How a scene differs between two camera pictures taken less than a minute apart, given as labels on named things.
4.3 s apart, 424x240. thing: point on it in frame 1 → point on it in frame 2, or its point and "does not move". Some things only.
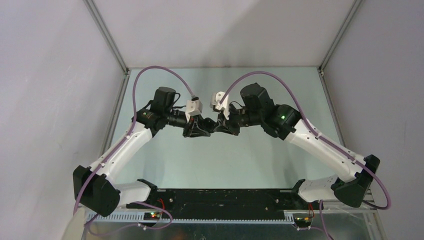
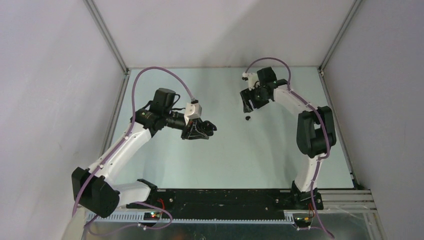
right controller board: (302, 222) does not move
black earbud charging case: (208, 124) does not move
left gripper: (195, 122) does not move
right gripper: (227, 126) → (247, 95)
